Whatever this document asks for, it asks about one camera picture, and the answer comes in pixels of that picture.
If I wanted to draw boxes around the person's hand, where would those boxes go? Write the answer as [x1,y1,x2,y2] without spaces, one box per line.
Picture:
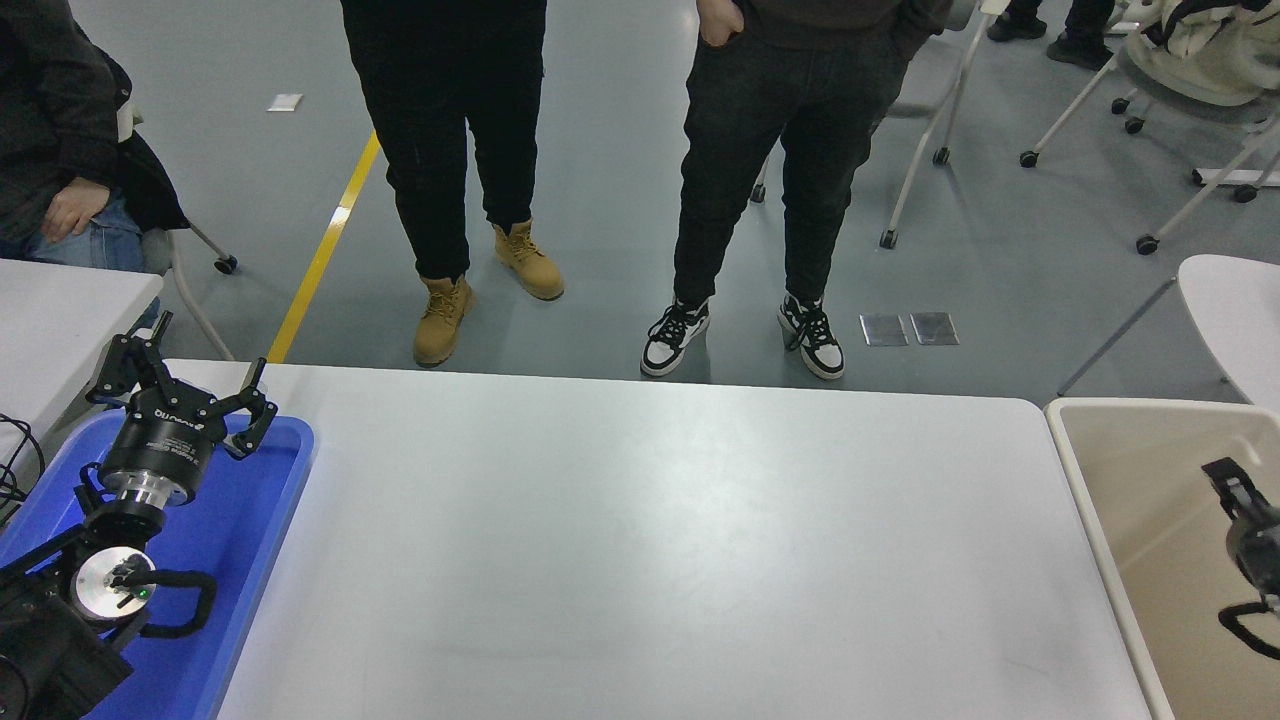
[41,179,112,244]

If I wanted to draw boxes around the blue plastic tray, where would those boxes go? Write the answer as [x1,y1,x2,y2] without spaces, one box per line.
[0,410,316,720]

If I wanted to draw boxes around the white wheeled chair frame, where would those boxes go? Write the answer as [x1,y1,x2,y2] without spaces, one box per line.
[750,0,1006,251]

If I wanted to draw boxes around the white wheeled table frame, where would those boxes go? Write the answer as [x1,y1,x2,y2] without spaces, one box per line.
[1135,120,1280,256]

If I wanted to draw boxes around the grey wheeled chair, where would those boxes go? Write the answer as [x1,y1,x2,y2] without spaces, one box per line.
[140,225,241,361]

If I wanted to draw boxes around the cream jacket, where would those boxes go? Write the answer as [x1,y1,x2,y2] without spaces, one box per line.
[1125,0,1280,108]

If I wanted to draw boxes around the white wheeled chair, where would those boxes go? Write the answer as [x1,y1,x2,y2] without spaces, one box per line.
[1108,0,1161,116]
[1018,45,1151,169]

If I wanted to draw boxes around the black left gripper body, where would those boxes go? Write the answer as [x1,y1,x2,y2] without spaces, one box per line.
[99,380,225,493]

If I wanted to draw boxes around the person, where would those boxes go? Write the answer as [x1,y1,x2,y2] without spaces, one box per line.
[986,0,1117,72]
[0,0,193,273]
[640,0,956,382]
[340,0,567,369]

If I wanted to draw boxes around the large pale bin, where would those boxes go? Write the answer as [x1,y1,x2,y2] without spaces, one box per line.
[1042,397,1280,720]

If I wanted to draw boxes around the black cable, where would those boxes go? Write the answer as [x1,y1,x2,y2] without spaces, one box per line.
[0,415,46,526]

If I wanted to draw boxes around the white rounded side table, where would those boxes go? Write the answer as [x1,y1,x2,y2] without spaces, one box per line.
[1058,254,1280,411]

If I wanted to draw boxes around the person's right hand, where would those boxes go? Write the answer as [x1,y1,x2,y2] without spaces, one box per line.
[696,0,747,49]

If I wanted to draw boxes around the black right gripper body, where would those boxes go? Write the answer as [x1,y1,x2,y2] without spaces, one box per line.
[1226,503,1280,595]

